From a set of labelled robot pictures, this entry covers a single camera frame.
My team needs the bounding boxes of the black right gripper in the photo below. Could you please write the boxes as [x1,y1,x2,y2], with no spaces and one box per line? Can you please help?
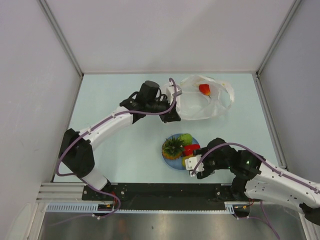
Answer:
[192,147,231,179]

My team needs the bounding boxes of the white plastic bag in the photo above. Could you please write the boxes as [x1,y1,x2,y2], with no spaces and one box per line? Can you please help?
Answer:
[160,75,235,121]

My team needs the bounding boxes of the green fake apple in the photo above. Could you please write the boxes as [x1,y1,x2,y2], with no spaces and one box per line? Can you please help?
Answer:
[179,133,193,147]

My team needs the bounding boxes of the orange fake pineapple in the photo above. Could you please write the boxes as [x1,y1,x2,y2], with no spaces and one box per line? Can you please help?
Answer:
[161,135,184,160]

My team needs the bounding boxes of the red fake pepper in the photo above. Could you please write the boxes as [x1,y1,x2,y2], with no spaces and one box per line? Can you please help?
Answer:
[182,144,201,157]

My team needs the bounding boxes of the yellow fake fruit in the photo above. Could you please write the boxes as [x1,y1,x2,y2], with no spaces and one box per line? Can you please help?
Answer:
[181,155,192,169]

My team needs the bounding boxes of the blue plastic plate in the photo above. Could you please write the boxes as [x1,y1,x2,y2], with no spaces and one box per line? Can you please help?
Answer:
[163,133,199,171]

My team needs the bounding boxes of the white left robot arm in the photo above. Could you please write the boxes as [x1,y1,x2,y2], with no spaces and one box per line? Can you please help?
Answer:
[55,78,182,200]

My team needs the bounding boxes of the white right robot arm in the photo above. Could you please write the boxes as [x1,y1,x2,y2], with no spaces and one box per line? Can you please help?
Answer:
[192,138,320,225]

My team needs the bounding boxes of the red fake strawberry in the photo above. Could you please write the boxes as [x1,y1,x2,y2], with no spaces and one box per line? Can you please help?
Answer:
[198,84,211,98]

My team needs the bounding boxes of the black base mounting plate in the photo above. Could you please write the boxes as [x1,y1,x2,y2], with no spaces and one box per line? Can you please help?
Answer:
[81,182,261,211]

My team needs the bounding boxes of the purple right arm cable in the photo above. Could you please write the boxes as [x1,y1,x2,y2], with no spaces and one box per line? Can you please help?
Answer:
[191,142,320,240]

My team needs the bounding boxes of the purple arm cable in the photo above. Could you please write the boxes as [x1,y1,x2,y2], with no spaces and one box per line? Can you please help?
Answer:
[55,77,179,201]
[191,142,320,240]

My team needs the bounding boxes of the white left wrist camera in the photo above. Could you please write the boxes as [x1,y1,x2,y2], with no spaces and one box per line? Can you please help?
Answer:
[163,83,183,104]

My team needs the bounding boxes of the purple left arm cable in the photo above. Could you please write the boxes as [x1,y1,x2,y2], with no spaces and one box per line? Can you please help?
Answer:
[55,77,179,201]

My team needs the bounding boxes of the white slotted cable duct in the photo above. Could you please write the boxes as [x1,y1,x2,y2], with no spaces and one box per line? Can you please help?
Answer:
[45,202,235,214]

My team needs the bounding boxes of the aluminium frame rail front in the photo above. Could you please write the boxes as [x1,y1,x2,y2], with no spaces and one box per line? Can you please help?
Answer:
[36,182,85,203]

